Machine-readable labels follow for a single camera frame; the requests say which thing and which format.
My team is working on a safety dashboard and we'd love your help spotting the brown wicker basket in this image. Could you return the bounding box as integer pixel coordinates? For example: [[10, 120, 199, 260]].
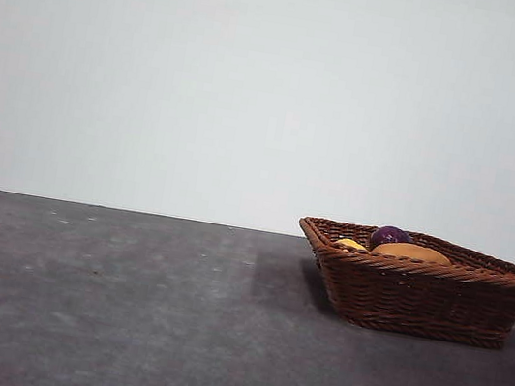
[[284, 213, 515, 353]]

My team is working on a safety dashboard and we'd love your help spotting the yellow corn cob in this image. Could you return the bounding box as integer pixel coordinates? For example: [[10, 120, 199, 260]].
[[331, 235, 369, 253]]

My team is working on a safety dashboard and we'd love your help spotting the brown potato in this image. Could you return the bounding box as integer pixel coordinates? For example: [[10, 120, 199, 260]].
[[368, 237, 454, 269]]

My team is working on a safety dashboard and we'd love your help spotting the purple onion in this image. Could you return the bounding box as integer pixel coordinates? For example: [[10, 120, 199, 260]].
[[366, 223, 415, 257]]

